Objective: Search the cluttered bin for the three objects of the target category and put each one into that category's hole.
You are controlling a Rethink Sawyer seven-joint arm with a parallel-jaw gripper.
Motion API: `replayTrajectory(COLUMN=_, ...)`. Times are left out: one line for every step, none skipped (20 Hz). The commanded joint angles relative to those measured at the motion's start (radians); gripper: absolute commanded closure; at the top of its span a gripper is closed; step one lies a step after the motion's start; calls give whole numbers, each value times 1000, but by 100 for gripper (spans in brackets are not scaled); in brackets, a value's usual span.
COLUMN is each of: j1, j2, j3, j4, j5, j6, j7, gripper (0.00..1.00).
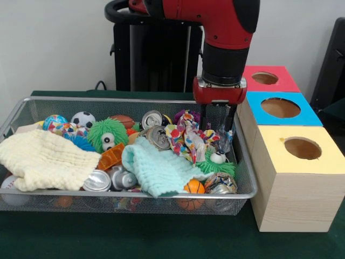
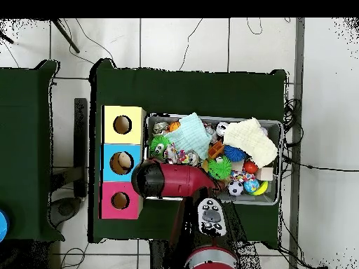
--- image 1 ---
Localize globe print ball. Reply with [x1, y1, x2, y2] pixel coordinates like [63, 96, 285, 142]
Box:
[42, 114, 68, 132]

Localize large green puffer toy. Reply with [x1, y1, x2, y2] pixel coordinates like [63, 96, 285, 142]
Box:
[86, 117, 129, 154]

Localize clear plastic packet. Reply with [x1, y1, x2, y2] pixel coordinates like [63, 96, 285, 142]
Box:
[215, 118, 236, 154]

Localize mint green knitted cloth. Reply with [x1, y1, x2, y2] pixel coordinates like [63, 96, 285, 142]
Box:
[121, 136, 215, 199]

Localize silver drink can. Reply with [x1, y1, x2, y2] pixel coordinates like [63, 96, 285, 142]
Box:
[139, 125, 173, 151]

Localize cream knitted cloth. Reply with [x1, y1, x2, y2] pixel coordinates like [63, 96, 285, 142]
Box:
[0, 128, 102, 192]

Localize small green puffer toy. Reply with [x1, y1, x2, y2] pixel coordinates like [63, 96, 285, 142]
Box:
[195, 149, 236, 176]

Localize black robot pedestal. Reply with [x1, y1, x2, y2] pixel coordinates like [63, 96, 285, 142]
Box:
[104, 0, 205, 93]

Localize black upright panel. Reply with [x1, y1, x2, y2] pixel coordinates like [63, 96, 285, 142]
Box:
[309, 17, 345, 110]

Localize black and white soccer ball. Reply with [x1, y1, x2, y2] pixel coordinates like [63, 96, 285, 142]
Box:
[70, 111, 96, 129]

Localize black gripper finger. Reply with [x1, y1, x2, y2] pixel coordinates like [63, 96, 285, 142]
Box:
[201, 104, 211, 131]
[225, 104, 237, 133]

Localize wooden box with three holes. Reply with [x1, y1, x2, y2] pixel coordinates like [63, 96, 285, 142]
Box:
[234, 64, 345, 233]

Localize orange plastic toy crate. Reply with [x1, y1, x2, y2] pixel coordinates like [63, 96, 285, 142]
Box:
[96, 142, 126, 172]

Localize silver wire mesh bin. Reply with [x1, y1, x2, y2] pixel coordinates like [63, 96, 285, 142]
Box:
[0, 96, 258, 216]

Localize dark green side cloth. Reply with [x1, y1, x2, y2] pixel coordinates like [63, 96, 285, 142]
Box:
[316, 97, 345, 154]

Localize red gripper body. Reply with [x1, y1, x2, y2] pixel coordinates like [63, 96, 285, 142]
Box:
[192, 76, 248, 106]

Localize small orange basketball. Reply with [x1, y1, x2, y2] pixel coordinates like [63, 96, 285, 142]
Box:
[183, 178, 205, 194]

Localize dark green table cloth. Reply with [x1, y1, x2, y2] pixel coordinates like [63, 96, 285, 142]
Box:
[0, 90, 345, 259]

